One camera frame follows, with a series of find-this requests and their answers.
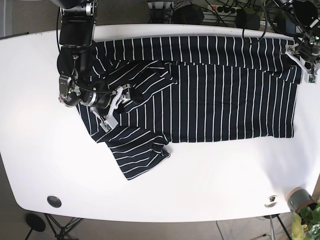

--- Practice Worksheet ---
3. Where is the potted green plant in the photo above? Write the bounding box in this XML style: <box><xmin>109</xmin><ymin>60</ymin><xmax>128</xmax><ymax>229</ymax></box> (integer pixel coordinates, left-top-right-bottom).
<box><xmin>286</xmin><ymin>187</ymin><xmax>320</xmax><ymax>240</ymax></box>

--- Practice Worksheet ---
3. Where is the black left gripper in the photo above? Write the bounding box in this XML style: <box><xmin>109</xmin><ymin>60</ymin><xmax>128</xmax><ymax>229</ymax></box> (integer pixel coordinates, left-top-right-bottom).
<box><xmin>284</xmin><ymin>35</ymin><xmax>320</xmax><ymax>84</ymax></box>

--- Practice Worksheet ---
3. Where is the black tripod stand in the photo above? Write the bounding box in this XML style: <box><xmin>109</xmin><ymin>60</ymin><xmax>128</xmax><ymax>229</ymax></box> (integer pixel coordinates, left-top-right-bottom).
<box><xmin>25</xmin><ymin>213</ymin><xmax>84</xmax><ymax>240</ymax></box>

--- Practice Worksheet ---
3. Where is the black table grommet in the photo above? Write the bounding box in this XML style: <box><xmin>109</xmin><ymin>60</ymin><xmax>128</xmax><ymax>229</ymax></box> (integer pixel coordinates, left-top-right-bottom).
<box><xmin>47</xmin><ymin>195</ymin><xmax>62</xmax><ymax>208</ymax></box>

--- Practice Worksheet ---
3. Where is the silver table grommet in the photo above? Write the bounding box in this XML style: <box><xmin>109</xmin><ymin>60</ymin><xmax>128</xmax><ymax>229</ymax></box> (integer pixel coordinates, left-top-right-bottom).
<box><xmin>264</xmin><ymin>195</ymin><xmax>279</xmax><ymax>209</ymax></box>

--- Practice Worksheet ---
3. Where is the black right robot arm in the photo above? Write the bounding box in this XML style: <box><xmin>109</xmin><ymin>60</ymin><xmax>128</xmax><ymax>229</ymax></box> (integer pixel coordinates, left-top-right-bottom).
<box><xmin>54</xmin><ymin>0</ymin><xmax>136</xmax><ymax>133</ymax></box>

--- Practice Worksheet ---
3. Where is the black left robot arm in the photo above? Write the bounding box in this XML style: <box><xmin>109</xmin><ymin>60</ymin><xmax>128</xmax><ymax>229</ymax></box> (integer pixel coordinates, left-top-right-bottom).
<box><xmin>235</xmin><ymin>0</ymin><xmax>320</xmax><ymax>84</ymax></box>

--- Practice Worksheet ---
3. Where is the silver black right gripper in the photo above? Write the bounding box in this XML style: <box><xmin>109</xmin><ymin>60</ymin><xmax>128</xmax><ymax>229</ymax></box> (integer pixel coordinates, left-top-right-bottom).
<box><xmin>58</xmin><ymin>75</ymin><xmax>144</xmax><ymax>133</ymax></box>

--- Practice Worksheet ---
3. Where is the navy white striped T-shirt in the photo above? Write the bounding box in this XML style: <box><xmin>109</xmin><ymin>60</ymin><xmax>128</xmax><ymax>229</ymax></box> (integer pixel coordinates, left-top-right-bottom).
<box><xmin>76</xmin><ymin>36</ymin><xmax>302</xmax><ymax>180</ymax></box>

